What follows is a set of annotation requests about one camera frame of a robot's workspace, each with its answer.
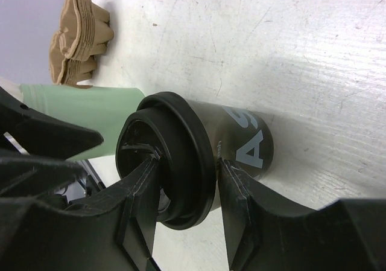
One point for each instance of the brown cardboard cup carrier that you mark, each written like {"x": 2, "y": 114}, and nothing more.
{"x": 84, "y": 32}

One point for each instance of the black cup lid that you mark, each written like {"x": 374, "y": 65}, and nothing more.
{"x": 166, "y": 126}

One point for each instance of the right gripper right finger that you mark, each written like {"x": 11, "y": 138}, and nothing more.
{"x": 266, "y": 231}

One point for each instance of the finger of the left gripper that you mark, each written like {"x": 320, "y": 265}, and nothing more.
{"x": 40, "y": 134}
{"x": 34, "y": 176}

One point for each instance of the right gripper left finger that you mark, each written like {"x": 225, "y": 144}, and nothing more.
{"x": 111, "y": 230}

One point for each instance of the green straw holder cup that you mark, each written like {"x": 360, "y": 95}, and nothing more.
{"x": 102, "y": 109}

